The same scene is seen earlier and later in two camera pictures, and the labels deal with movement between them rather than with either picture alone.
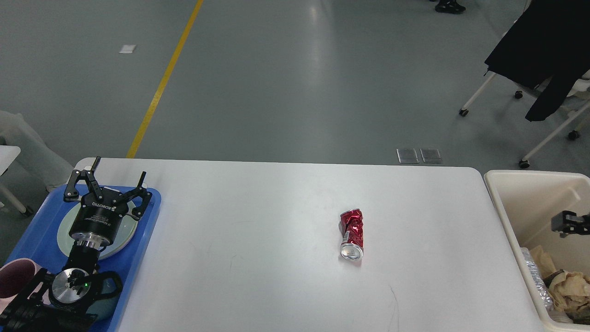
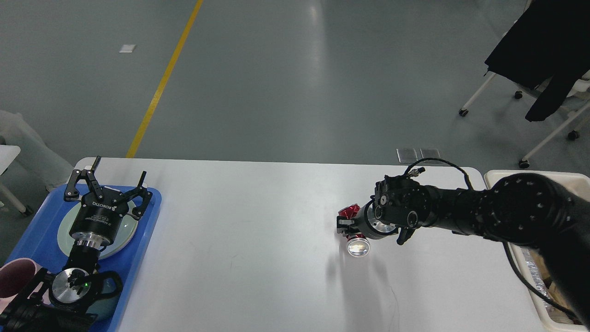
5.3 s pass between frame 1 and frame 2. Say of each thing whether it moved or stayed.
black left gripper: stayed
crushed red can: moved
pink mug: stayed
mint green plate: stayed
